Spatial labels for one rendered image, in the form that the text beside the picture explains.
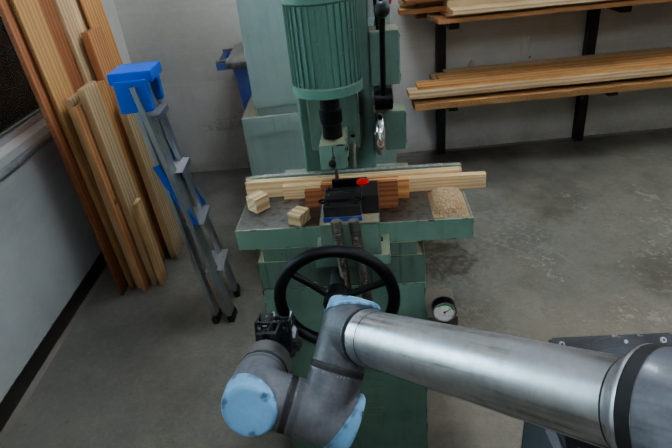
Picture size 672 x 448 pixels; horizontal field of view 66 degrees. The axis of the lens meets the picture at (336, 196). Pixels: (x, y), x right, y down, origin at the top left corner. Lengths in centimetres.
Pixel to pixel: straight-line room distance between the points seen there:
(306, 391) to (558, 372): 44
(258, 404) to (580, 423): 48
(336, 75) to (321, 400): 72
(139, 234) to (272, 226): 147
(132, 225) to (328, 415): 198
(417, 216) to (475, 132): 267
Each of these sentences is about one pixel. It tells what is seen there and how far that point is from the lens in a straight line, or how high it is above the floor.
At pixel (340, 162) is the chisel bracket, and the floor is 102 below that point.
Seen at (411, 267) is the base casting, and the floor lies 76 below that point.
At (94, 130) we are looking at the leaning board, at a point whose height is 86.
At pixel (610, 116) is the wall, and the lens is 430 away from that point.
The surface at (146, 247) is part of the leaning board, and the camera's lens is 279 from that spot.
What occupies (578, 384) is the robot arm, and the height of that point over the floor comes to 118.
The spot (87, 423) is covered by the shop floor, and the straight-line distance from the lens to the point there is 232.
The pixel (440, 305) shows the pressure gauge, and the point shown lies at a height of 68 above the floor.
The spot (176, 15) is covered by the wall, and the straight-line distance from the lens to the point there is 371.
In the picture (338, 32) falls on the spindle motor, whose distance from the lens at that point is 123.
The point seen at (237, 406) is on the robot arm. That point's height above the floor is 93.
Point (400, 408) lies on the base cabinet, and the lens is 174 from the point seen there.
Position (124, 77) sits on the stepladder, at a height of 114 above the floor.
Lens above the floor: 157
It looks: 28 degrees down
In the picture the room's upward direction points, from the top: 6 degrees counter-clockwise
